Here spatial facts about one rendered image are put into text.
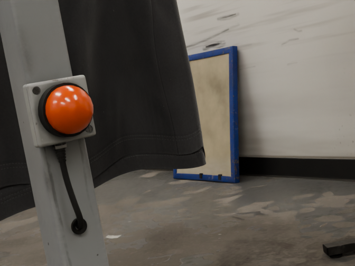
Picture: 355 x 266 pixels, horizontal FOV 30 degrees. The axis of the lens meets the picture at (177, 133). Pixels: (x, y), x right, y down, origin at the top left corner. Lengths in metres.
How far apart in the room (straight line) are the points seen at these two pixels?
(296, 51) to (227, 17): 0.55
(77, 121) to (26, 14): 0.10
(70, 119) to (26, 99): 0.04
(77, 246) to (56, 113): 0.12
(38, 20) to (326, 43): 2.73
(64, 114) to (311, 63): 2.84
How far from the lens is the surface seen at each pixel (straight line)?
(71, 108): 0.50
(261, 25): 3.52
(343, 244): 2.16
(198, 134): 0.95
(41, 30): 0.54
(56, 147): 0.53
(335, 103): 3.23
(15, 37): 0.54
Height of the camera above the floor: 0.67
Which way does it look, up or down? 5 degrees down
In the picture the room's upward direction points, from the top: 10 degrees counter-clockwise
